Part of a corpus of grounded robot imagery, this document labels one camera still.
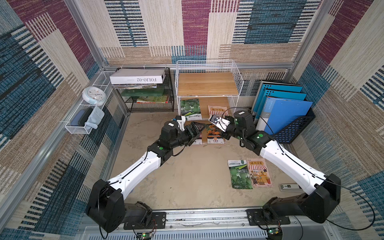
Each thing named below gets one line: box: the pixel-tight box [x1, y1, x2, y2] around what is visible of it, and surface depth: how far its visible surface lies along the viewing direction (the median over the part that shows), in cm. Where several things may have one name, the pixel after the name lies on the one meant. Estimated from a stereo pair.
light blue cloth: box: [84, 106, 105, 129], surface depth 70 cm
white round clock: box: [82, 86, 107, 106], surface depth 76 cm
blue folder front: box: [256, 97, 313, 135], surface depth 88 cm
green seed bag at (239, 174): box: [227, 159, 253, 190], surface depth 89 cm
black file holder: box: [273, 105, 316, 144], surface depth 90 cm
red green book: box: [136, 95, 170, 104], surface depth 102 cm
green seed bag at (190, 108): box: [180, 98, 203, 121], surface depth 89 cm
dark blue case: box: [70, 107, 93, 126], surface depth 67 cm
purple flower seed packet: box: [192, 136, 203, 145], surface depth 104 cm
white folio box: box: [109, 69, 166, 85], surface depth 81 cm
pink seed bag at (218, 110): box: [208, 105, 229, 117], surface depth 86 cm
